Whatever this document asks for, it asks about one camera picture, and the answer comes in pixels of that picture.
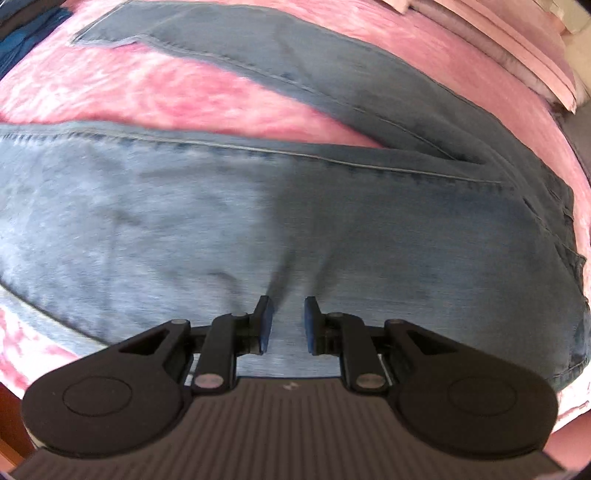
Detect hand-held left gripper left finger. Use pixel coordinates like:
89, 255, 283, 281
119, 295, 274, 395

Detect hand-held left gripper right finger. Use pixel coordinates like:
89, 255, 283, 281
304, 296, 462, 395

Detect light blue jeans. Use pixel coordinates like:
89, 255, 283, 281
0, 0, 591, 407

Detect pink floral blanket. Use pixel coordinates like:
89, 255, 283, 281
0, 0, 591, 462

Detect folded pink quilt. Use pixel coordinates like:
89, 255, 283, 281
383, 0, 583, 114

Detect folded blue garment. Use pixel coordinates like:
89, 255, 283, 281
0, 7, 72, 79

